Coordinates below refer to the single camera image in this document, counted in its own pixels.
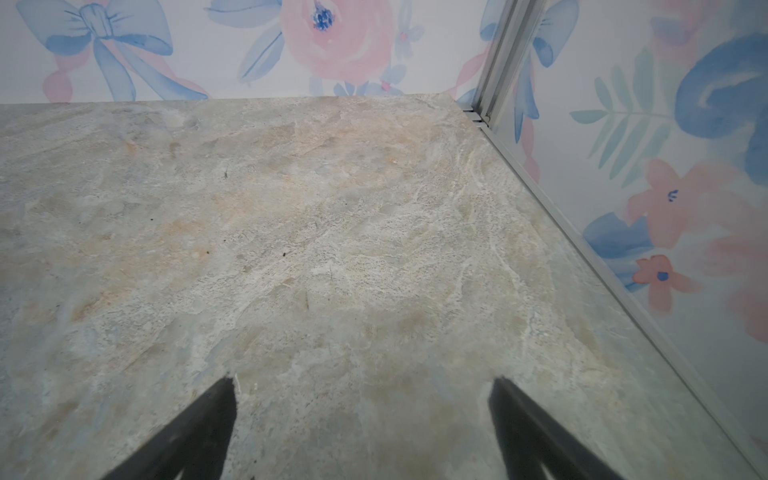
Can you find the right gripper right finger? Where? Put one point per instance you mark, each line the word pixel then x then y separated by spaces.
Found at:
pixel 533 444

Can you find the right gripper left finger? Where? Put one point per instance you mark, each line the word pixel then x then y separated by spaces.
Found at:
pixel 193 445

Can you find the right corner aluminium post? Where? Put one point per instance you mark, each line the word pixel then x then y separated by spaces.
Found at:
pixel 513 34

